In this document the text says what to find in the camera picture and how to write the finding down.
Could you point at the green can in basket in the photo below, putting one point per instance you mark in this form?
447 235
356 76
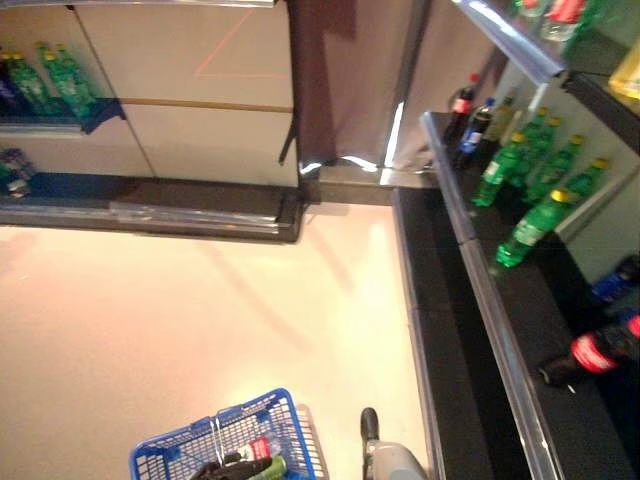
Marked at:
276 466

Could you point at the dark soda bottle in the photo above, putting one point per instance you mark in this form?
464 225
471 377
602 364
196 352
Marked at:
7 90

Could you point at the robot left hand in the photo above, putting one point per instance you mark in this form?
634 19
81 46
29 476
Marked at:
225 467

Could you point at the black low shelf board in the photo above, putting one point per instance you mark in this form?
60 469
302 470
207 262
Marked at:
430 240
450 390

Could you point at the yellow drink bottle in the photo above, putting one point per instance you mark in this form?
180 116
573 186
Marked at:
500 120

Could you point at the dark side shelf unit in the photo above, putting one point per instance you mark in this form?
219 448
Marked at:
150 210

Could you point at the blue side shelf board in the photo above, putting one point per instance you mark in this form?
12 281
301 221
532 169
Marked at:
60 117

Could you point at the dark shelf board clear strip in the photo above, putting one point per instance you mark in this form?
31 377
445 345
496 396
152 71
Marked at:
515 40

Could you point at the small Pepsi bottle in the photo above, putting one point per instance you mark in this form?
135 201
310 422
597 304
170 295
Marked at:
472 137
615 282

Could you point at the shiny metal end panel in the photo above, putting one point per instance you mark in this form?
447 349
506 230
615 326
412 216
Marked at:
350 90

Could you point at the water bottle red label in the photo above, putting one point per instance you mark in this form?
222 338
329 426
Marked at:
255 447
562 17

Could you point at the Coca-Cola bottle red cap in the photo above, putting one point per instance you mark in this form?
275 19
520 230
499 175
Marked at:
460 110
590 350

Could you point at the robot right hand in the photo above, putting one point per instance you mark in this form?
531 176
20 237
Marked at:
369 422

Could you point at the blue plastic shopping basket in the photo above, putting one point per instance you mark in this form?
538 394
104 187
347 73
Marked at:
280 415

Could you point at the grey shelf divider strip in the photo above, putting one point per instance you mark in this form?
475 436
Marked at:
600 205

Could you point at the small mixed packets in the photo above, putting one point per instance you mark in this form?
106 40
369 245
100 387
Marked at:
15 170

